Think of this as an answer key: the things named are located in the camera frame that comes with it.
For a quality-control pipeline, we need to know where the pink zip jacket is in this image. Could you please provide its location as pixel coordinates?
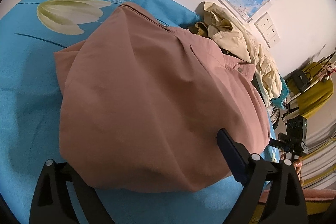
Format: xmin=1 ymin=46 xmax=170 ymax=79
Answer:
xmin=54 ymin=3 xmax=270 ymax=192

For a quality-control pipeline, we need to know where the pink sleeved right forearm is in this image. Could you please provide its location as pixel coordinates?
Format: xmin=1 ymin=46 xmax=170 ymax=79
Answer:
xmin=258 ymin=187 xmax=336 ymax=205

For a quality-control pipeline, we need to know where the right hand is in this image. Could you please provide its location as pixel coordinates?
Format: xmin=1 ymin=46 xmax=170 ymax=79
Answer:
xmin=293 ymin=157 xmax=304 ymax=186

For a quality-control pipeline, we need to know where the mustard yellow hanging garment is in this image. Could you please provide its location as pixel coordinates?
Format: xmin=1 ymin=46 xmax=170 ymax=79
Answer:
xmin=289 ymin=62 xmax=334 ymax=119

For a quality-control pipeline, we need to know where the small black box device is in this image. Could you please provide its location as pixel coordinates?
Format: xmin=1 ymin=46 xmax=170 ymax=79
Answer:
xmin=291 ymin=70 xmax=311 ymax=93

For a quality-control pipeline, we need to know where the cream yellow garment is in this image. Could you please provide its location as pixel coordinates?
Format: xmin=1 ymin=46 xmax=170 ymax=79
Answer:
xmin=189 ymin=2 xmax=282 ymax=106

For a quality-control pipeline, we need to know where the blue floral bed sheet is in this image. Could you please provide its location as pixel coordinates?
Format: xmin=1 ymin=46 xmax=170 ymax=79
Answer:
xmin=0 ymin=0 xmax=280 ymax=224

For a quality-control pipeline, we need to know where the white wall socket panel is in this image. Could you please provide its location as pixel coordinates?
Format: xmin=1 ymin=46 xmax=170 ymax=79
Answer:
xmin=254 ymin=12 xmax=280 ymax=48

